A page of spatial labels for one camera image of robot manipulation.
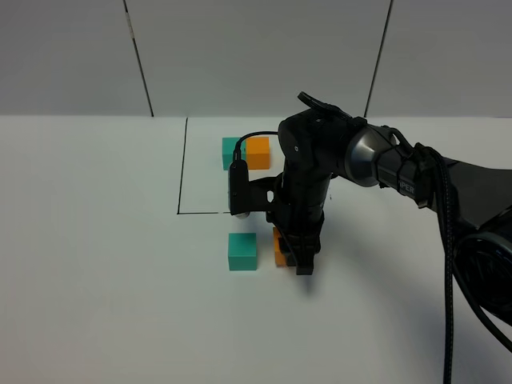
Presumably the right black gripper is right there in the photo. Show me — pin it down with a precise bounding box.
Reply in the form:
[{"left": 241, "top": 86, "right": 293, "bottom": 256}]
[{"left": 266, "top": 171, "right": 331, "bottom": 275}]

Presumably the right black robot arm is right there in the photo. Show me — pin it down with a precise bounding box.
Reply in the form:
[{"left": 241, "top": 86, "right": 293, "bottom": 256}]
[{"left": 276, "top": 93, "right": 511, "bottom": 322}]

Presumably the template orange cube block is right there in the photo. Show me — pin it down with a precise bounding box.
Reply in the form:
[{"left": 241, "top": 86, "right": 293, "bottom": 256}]
[{"left": 246, "top": 136, "right": 270, "bottom": 170}]

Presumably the template teal cube block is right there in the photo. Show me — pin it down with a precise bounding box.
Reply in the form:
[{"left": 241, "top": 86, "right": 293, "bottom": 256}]
[{"left": 222, "top": 137, "right": 239, "bottom": 170}]

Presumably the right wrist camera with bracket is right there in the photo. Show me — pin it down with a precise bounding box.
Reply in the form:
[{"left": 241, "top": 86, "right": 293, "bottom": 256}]
[{"left": 228, "top": 159, "right": 286, "bottom": 216}]

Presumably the right black camera cable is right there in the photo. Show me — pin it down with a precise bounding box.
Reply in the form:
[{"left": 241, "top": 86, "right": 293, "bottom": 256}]
[{"left": 233, "top": 130, "right": 280, "bottom": 164}]

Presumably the right braided arm cable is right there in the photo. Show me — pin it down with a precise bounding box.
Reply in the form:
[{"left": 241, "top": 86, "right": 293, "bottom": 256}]
[{"left": 394, "top": 131, "right": 512, "bottom": 384}]

